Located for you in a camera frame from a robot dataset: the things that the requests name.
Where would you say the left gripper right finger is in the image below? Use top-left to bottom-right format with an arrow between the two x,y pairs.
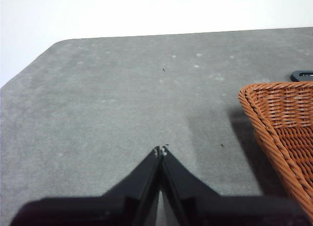
161,146 -> 312,226

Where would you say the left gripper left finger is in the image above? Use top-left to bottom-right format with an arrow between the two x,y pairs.
9,146 -> 162,226

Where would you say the brown wicker basket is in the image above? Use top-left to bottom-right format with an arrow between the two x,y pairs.
238,81 -> 313,220

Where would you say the dark rectangular tray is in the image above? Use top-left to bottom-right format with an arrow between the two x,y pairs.
290,69 -> 313,82

